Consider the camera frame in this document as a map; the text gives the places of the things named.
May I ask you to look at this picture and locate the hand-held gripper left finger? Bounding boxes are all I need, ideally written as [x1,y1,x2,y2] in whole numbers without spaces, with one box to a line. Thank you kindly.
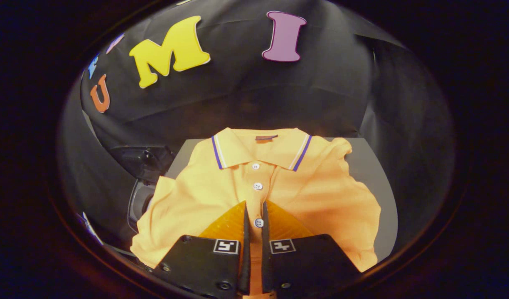
[152,201,251,299]

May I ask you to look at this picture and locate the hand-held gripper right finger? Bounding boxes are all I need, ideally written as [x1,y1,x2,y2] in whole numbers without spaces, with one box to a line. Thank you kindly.
[261,200,361,293]

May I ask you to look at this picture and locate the orange polo shirt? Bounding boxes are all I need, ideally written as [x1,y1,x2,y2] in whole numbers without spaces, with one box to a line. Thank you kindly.
[130,127,381,299]

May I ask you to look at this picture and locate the dark grey washing machine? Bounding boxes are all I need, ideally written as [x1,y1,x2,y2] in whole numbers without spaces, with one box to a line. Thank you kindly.
[127,179,157,234]

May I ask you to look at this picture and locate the dark washing machine lid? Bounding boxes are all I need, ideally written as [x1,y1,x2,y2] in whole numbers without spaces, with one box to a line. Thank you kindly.
[109,145,176,186]

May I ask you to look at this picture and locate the light grey cabinet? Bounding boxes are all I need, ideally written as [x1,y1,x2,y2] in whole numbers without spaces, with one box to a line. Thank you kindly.
[165,137,399,263]

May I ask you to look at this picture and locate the black backdrop cloth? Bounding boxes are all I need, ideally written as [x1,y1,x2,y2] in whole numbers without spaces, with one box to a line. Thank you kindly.
[59,0,455,258]

